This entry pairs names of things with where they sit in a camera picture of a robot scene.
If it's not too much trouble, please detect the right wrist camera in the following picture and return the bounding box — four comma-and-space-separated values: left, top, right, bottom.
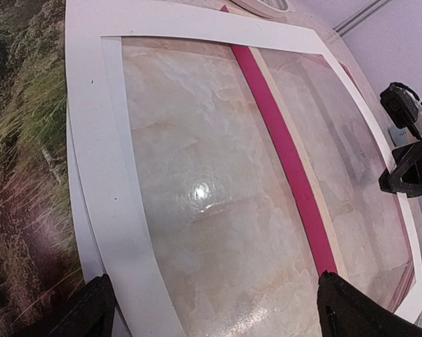
380, 82, 422, 140

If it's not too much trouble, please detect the pink wooden picture frame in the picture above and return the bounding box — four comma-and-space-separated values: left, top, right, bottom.
230, 25, 422, 320

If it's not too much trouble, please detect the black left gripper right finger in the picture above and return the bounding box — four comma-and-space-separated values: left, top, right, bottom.
317, 271, 422, 337

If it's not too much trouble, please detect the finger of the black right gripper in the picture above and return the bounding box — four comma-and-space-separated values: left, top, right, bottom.
378, 140, 422, 197

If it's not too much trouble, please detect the right aluminium corner post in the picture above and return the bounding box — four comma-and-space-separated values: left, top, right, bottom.
333, 0, 391, 37

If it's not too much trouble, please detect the white mat board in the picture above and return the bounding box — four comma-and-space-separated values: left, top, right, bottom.
65, 0, 422, 337

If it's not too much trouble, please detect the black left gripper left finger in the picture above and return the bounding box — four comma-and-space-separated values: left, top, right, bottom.
15, 274, 116, 337

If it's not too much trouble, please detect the landscape photo print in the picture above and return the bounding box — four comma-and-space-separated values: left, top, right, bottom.
0, 1, 84, 336

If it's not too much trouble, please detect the striped ceramic plate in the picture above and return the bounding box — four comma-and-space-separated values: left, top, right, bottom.
230, 0, 296, 18

